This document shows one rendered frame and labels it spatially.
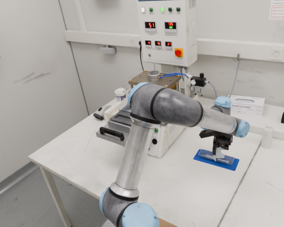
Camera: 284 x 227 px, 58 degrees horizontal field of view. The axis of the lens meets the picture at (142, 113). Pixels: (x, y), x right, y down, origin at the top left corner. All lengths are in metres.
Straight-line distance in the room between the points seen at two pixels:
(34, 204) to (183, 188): 1.60
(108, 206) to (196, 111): 0.47
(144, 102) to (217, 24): 1.13
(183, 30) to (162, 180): 0.83
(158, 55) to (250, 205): 0.98
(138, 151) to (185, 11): 0.87
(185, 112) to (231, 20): 1.12
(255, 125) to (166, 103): 0.98
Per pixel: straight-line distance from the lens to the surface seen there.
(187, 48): 1.56
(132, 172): 0.94
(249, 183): 1.39
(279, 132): 1.68
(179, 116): 0.82
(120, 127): 1.37
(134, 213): 0.92
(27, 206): 2.61
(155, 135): 1.48
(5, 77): 2.58
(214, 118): 0.95
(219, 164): 1.47
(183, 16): 1.52
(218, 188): 1.35
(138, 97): 0.89
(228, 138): 1.36
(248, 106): 1.78
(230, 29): 1.86
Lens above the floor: 1.73
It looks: 31 degrees down
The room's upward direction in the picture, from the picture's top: 8 degrees counter-clockwise
